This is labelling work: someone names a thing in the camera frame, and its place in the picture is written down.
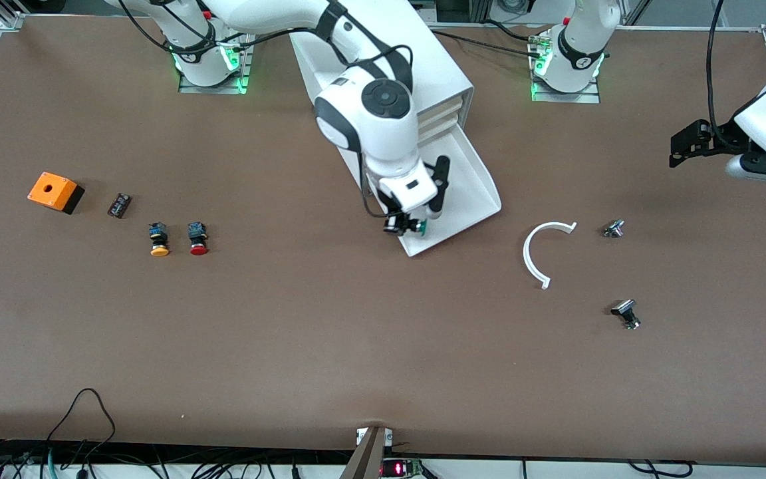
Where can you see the small metal switch part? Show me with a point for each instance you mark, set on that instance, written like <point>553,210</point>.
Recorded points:
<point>614,228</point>

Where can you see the white curved plastic bracket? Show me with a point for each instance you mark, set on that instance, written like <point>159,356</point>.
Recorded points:
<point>528,253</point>

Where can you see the black-capped metal selector switch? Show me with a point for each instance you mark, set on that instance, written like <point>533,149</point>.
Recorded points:
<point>626,314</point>

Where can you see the yellow mushroom push button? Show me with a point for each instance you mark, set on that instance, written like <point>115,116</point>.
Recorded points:
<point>159,239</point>

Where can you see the red mushroom push button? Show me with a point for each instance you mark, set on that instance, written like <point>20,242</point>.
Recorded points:
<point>198,238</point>

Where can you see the device with red display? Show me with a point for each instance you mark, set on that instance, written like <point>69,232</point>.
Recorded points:
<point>399,469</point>

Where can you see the small black module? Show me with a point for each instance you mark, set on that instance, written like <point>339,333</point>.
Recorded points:
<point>119,205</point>

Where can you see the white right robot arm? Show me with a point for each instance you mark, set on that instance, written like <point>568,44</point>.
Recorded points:
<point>383,133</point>

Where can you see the white plastic drawer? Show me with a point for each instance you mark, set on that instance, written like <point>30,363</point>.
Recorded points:
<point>446,126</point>
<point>469,193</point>
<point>446,113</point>

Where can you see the orange and black button box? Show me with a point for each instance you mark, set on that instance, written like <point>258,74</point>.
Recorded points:
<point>50,189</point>

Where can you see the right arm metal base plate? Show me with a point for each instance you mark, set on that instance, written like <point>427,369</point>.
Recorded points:
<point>187,86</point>

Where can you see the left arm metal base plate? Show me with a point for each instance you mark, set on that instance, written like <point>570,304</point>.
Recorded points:
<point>582,97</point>

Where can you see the brown camera post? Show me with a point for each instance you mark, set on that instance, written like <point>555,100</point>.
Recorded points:
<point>366,456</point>

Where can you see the white drawer cabinet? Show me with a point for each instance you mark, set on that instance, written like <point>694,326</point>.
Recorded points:
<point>443,66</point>

